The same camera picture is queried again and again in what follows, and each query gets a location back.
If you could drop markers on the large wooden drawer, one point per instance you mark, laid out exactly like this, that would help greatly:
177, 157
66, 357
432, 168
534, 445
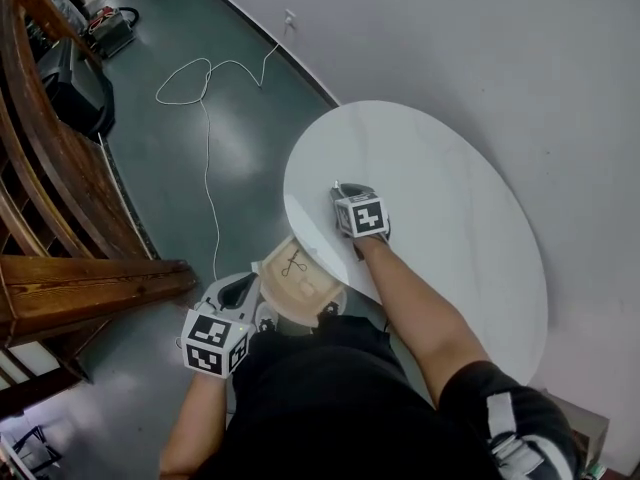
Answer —
320, 298

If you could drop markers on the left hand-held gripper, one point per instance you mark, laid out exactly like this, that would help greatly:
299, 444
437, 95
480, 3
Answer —
212, 345

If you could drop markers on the person's left forearm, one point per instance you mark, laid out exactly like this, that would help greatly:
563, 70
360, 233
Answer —
195, 418

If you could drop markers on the person's white shoe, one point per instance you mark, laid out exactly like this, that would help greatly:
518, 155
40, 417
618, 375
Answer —
334, 305
266, 318

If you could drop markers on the black bin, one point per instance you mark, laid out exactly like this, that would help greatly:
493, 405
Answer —
75, 93

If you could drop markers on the white wall socket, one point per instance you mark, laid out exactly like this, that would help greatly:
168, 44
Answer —
290, 19

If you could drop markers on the metal eyelash curler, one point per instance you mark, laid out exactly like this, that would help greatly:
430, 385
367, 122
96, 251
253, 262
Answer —
292, 264

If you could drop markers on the small white ball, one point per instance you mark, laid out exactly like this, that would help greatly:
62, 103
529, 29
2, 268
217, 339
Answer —
306, 287

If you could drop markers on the person's right forearm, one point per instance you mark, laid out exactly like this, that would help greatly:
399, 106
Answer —
435, 318

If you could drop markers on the white kidney-shaped desk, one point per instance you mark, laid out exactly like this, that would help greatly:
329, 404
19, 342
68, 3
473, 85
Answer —
450, 218

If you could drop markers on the grey shelf unit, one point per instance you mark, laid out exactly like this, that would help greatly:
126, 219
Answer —
580, 433

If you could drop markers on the brown wooden staircase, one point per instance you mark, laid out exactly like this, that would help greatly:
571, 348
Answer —
65, 218

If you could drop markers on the person's black clothing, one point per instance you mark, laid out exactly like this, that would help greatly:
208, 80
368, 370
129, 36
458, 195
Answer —
325, 408

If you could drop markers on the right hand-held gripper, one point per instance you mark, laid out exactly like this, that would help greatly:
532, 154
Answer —
365, 218

